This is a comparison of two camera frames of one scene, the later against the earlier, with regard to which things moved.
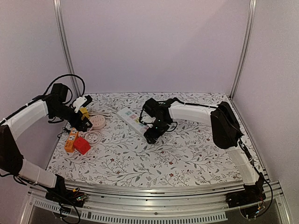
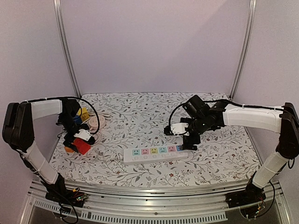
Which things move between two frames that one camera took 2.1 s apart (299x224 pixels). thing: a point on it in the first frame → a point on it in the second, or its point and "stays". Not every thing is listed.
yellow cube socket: [84, 111] stays
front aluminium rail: [201, 203] stays
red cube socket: [81, 145] stays
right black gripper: [152, 133] → [190, 139]
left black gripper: [80, 127] → [67, 138]
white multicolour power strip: [133, 119] → [145, 155]
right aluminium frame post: [245, 49] stays
